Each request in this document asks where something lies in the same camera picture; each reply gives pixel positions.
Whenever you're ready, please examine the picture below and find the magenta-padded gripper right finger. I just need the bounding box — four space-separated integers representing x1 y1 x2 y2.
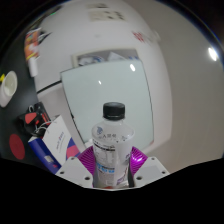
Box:
127 146 171 188

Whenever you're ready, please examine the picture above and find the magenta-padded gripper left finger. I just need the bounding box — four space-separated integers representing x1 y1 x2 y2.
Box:
54 145 97 189

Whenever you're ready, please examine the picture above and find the clear black-capped water bottle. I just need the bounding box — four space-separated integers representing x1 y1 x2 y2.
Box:
91 101 136 189

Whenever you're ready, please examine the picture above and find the blue cardboard box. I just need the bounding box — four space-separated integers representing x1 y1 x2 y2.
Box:
27 114 82 175

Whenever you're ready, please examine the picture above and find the flat round red coaster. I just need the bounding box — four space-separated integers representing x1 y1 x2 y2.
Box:
8 133 26 160

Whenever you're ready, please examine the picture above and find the red and black tool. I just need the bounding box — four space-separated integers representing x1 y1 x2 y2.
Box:
18 102 52 136

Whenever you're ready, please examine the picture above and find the whiteboard on black stand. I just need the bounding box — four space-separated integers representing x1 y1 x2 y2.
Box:
35 58 156 153

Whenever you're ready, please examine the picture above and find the white whiteboard eraser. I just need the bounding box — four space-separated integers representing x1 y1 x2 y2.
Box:
29 58 38 78

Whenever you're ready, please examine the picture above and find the ceiling light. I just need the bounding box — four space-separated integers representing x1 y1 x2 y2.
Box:
208 46 219 63

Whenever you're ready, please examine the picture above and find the white mug yellow handle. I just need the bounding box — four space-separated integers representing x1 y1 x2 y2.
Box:
0 70 18 108

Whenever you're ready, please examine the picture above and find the grey wall notice board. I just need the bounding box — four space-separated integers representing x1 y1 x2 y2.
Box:
71 49 140 68

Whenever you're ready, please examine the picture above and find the large white wall poster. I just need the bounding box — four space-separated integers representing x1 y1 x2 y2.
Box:
88 9 126 22

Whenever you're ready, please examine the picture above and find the small white wall poster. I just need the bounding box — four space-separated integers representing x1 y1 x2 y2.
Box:
87 2 109 10

